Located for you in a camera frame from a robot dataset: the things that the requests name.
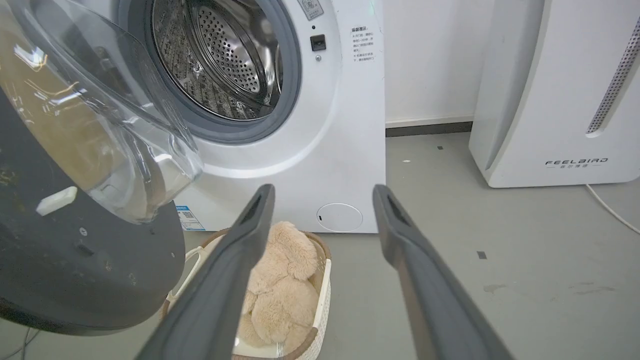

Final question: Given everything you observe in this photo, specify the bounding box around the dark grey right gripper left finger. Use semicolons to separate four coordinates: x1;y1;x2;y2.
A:
136;183;276;360

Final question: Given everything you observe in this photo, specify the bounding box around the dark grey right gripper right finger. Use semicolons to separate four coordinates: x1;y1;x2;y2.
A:
372;184;515;360

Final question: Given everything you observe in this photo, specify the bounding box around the round washing machine door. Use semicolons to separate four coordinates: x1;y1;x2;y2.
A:
0;0;204;336

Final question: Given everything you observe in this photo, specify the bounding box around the white front-load washing machine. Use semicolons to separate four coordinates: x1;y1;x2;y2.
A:
85;0;386;234

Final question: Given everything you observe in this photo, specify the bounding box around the beige plush teddy bear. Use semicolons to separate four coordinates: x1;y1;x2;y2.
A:
237;221;321;354

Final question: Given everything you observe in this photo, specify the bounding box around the white woven laundry basket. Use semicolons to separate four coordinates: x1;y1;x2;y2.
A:
159;228;333;360

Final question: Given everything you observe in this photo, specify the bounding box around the white Feelbird air purifier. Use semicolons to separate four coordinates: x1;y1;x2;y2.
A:
468;0;640;189

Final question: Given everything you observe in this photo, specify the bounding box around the thin black cable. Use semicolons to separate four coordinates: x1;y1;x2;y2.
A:
0;327;41;360

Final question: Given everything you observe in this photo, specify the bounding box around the white power cable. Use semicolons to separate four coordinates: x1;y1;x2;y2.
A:
585;183;640;235

